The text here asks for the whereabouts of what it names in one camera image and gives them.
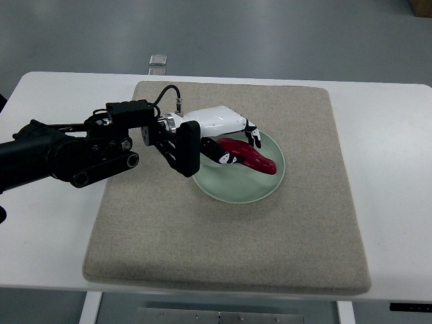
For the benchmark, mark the black table control panel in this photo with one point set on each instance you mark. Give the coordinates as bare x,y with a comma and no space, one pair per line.
410,307

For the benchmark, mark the white table leg left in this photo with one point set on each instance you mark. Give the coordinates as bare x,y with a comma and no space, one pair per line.
90,308

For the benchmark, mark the light green plate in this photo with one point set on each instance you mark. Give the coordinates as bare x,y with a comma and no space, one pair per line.
240,184

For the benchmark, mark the red chili pepper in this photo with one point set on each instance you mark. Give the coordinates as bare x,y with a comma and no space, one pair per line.
250,156

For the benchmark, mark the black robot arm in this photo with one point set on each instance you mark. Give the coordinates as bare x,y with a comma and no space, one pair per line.
97,149

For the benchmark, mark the beige felt mat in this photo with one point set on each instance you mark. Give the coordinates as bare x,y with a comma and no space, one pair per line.
157,228

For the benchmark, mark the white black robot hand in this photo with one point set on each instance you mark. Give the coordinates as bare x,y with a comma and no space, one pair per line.
213,122

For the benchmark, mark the white table leg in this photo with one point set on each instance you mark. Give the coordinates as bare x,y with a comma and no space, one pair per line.
345,312
90,308

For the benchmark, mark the cardboard box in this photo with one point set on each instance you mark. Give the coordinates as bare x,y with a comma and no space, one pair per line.
421,8

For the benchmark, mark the grey metal base plate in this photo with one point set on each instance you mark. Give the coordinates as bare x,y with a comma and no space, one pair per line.
170,315

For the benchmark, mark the white table leg right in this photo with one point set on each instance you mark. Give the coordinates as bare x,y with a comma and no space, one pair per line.
345,312

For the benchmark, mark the silver floor socket cover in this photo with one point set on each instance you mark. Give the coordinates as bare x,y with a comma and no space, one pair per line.
158,60

